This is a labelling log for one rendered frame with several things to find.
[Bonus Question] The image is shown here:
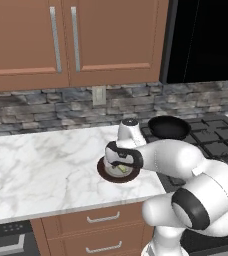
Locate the dark brown round plate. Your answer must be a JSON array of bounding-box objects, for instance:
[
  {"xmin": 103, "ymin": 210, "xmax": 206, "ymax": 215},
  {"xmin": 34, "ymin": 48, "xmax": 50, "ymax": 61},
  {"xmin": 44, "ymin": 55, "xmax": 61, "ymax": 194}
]
[{"xmin": 96, "ymin": 156, "xmax": 142, "ymax": 184}]

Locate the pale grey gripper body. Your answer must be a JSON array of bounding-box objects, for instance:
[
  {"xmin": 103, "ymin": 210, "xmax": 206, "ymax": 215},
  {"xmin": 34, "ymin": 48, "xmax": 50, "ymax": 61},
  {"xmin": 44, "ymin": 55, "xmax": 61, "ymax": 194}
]
[{"xmin": 104, "ymin": 159, "xmax": 134, "ymax": 177}]

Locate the black range hood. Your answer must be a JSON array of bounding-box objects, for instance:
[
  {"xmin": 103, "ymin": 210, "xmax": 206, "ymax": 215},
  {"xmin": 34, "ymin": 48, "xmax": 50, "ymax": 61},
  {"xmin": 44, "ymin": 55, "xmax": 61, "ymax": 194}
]
[{"xmin": 159, "ymin": 0, "xmax": 228, "ymax": 85}]

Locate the black dishwasher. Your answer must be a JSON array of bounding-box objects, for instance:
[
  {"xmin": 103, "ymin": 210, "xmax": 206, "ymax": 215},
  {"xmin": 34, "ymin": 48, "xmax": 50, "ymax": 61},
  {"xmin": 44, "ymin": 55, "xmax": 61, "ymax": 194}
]
[{"xmin": 0, "ymin": 219, "xmax": 42, "ymax": 256}]

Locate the silver drawer handle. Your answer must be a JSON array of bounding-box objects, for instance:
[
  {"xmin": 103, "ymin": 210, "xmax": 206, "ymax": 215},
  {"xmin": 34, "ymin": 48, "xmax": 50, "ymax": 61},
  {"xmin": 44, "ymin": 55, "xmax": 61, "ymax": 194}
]
[
  {"xmin": 86, "ymin": 211, "xmax": 121, "ymax": 225},
  {"xmin": 84, "ymin": 240, "xmax": 123, "ymax": 255}
]

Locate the brown wide cupboard door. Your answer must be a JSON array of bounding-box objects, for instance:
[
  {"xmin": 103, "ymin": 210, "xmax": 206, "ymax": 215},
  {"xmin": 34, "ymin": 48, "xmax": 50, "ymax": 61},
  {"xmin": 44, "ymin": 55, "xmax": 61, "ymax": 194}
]
[{"xmin": 61, "ymin": 0, "xmax": 170, "ymax": 88}]

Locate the beige wall outlet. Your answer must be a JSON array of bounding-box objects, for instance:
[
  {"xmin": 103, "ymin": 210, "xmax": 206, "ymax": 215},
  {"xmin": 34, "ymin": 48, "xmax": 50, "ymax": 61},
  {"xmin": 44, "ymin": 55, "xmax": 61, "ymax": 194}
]
[{"xmin": 91, "ymin": 85, "xmax": 107, "ymax": 107}]

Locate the brown deep drawer front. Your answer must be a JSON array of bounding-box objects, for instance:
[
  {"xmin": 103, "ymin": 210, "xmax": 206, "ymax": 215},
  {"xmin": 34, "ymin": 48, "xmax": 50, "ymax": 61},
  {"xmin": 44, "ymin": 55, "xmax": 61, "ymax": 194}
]
[{"xmin": 46, "ymin": 222, "xmax": 155, "ymax": 256}]

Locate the silver cupboard door handle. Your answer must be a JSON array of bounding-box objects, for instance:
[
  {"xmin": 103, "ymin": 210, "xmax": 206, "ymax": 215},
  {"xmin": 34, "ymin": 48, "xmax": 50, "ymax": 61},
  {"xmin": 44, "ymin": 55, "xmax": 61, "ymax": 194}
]
[
  {"xmin": 70, "ymin": 6, "xmax": 82, "ymax": 73},
  {"xmin": 49, "ymin": 6, "xmax": 63, "ymax": 74}
]

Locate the black frying pan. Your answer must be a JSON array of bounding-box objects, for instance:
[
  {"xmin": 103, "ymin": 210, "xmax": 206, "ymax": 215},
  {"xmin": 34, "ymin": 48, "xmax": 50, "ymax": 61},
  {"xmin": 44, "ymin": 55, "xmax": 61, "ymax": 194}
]
[{"xmin": 147, "ymin": 115, "xmax": 192, "ymax": 141}]

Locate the brown shallow drawer front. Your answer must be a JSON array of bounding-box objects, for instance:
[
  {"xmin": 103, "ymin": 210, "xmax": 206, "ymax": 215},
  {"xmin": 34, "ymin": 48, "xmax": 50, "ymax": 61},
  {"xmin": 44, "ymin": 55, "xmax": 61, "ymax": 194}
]
[{"xmin": 40, "ymin": 201, "xmax": 146, "ymax": 240}]

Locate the black gas hob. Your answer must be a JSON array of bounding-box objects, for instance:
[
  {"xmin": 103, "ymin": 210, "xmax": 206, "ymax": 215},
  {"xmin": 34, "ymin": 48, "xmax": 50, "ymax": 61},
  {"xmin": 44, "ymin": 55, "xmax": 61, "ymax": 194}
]
[{"xmin": 139, "ymin": 114, "xmax": 228, "ymax": 256}]

